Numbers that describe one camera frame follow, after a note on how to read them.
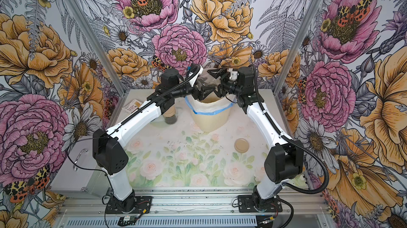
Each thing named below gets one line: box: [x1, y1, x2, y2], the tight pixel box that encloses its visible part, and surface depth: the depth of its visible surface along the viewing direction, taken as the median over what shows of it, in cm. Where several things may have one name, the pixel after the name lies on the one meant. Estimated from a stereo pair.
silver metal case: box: [50, 135, 112, 197], surface depth 70 cm
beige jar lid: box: [234, 138, 250, 154], surface depth 96 cm
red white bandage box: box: [121, 98, 143, 114], surface depth 110 cm
